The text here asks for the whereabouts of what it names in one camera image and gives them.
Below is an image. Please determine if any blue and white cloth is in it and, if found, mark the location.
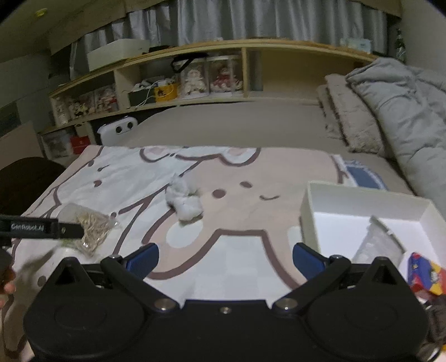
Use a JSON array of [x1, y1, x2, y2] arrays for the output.
[[340, 158, 389, 191]]

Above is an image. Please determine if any black bag handle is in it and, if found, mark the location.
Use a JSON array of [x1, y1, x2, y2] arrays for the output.
[[171, 53, 209, 74]]

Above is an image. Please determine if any colourful card box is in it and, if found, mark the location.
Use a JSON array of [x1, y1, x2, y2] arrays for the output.
[[407, 252, 446, 296]]

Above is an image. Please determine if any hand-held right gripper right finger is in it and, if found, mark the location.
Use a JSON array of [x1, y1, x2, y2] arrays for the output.
[[272, 243, 410, 312]]

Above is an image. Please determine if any bag of rubber bands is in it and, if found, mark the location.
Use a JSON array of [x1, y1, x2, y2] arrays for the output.
[[57, 202, 119, 256]]

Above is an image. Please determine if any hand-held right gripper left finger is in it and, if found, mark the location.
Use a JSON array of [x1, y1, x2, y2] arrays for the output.
[[42, 243, 182, 312]]

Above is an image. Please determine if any row of figurine boxes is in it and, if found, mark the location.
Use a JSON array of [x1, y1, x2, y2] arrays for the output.
[[52, 86, 117, 125]]

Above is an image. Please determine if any red box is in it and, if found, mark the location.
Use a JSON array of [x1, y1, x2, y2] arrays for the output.
[[70, 136, 93, 154]]

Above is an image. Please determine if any white storage box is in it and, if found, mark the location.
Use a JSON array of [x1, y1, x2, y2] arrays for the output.
[[87, 39, 150, 72]]

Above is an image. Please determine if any crumpled white tissue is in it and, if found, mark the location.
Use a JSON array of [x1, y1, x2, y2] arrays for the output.
[[164, 174, 203, 223]]

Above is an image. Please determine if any white cardboard box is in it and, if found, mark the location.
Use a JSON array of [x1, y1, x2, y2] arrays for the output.
[[300, 181, 446, 300]]

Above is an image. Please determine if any clear doll display box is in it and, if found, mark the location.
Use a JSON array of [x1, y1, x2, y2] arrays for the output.
[[180, 59, 210, 96], [209, 57, 243, 94]]

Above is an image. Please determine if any silver foil packet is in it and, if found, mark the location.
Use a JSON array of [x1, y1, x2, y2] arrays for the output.
[[352, 216, 406, 268]]

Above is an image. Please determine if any person's left hand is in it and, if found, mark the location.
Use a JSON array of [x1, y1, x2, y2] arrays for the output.
[[0, 249, 17, 309]]

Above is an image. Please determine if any white device with two lenses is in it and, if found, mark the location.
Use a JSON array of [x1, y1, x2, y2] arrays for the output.
[[97, 116, 139, 145]]

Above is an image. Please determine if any dark chair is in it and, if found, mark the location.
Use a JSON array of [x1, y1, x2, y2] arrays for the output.
[[0, 156, 67, 216]]

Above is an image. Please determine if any black box on shelf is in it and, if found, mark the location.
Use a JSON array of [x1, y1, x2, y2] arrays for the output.
[[128, 89, 156, 105]]

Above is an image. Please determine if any beige fluffy pillow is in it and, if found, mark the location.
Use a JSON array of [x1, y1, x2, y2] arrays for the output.
[[316, 73, 387, 154]]

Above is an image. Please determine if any beige bed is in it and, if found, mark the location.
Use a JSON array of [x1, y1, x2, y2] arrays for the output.
[[122, 96, 415, 195]]

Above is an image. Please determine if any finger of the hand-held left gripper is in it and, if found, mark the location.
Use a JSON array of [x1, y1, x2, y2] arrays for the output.
[[57, 222, 85, 241]]

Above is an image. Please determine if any wooden shelf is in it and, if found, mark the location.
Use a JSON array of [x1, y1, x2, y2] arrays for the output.
[[40, 38, 380, 157]]

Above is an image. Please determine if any grey duvet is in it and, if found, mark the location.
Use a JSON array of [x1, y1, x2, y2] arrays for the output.
[[346, 57, 446, 220]]

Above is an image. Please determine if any tissue pack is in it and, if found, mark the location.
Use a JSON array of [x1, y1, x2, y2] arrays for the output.
[[340, 38, 372, 53]]

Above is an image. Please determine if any yellow container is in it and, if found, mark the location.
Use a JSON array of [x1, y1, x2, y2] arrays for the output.
[[154, 84, 178, 102]]

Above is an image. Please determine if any printed cartoon blanket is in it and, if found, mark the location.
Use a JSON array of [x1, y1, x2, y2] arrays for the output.
[[0, 144, 349, 362]]

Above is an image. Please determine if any grey curtain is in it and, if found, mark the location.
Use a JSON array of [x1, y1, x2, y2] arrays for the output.
[[70, 0, 387, 47]]

